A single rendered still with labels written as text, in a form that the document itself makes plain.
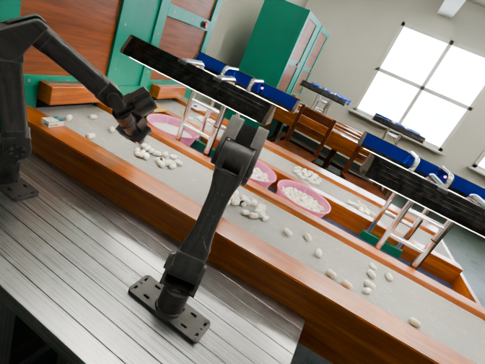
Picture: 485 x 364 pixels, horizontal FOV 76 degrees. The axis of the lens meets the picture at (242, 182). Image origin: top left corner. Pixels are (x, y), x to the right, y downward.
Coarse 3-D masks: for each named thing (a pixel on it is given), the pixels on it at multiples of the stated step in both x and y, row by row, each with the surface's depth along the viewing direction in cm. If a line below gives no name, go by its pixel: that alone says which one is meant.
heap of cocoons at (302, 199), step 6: (282, 186) 147; (276, 192) 142; (288, 192) 144; (294, 192) 148; (300, 192) 150; (294, 198) 141; (300, 198) 144; (306, 198) 147; (312, 198) 149; (300, 204) 138; (306, 204) 139; (312, 204) 143; (318, 204) 145; (318, 210) 139; (324, 210) 142
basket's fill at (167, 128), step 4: (156, 124) 156; (160, 124) 156; (164, 124) 159; (168, 124) 161; (160, 128) 151; (164, 128) 154; (168, 128) 156; (172, 128) 160; (176, 128) 164; (168, 132) 151; (172, 132) 152; (176, 132) 156; (184, 132) 160; (184, 136) 155; (188, 136) 157
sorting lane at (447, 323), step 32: (96, 128) 122; (128, 160) 110; (192, 160) 132; (192, 192) 108; (256, 224) 107; (288, 224) 117; (352, 256) 114; (352, 288) 96; (384, 288) 104; (416, 288) 113; (448, 320) 103; (480, 320) 111; (480, 352) 94
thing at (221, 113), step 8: (184, 64) 111; (200, 64) 122; (216, 80) 109; (232, 80) 118; (192, 96) 131; (192, 104) 133; (200, 104) 131; (184, 112) 134; (216, 112) 130; (224, 112) 129; (184, 120) 135; (216, 120) 131; (184, 128) 138; (192, 128) 135; (216, 128) 132; (176, 136) 139; (208, 136) 134; (216, 136) 134; (208, 144) 135; (208, 152) 137
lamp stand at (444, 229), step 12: (432, 180) 104; (444, 192) 95; (408, 204) 115; (480, 204) 98; (396, 216) 118; (420, 216) 115; (444, 228) 113; (384, 240) 122; (432, 240) 116; (420, 252) 118; (420, 264) 120
